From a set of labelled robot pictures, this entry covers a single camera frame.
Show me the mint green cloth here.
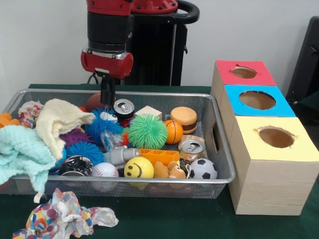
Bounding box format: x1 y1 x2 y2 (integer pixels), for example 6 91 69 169
0 125 57 194

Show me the shallow mesh bin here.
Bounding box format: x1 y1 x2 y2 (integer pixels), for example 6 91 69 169
0 89 236 199

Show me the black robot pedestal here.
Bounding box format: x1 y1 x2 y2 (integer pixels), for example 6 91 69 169
126 0 200 87

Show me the yellow ball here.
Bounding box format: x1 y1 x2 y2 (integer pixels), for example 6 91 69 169
124 156 155 179

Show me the colourful dotted cloth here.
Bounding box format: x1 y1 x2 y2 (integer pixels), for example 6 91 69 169
12 188 120 239

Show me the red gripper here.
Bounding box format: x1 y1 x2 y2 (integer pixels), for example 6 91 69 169
80 47 134 107

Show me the black upright panel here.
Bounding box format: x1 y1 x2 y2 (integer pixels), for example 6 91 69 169
286 16 319 100

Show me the small clear plastic container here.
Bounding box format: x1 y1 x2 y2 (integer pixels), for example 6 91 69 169
99 130 124 151

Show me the blue spiky ball with eyes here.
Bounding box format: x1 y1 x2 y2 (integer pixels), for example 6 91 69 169
84 107 123 145

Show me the toy hamburger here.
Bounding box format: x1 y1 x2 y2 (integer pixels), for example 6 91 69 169
170 107 197 134

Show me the green spiky ball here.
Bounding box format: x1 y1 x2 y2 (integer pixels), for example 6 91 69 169
128 114 169 149

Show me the silver pull-tab can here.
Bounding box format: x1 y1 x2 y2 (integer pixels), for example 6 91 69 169
178 138 207 164

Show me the dark pull-tab can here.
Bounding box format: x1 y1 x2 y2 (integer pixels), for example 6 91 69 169
113 99 135 120

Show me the cream white cloth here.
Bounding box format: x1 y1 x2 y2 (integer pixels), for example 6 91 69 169
36 99 96 160

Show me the orange toy basketball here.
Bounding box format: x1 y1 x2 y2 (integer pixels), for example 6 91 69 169
163 119 184 144

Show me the dark green table cloth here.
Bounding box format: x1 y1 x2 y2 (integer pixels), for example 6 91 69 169
0 84 319 239
296 93 319 120

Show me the wooden box with three holes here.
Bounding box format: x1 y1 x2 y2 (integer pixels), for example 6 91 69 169
211 59 319 216

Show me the black and white soccer ball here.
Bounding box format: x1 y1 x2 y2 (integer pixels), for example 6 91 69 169
188 158 218 180

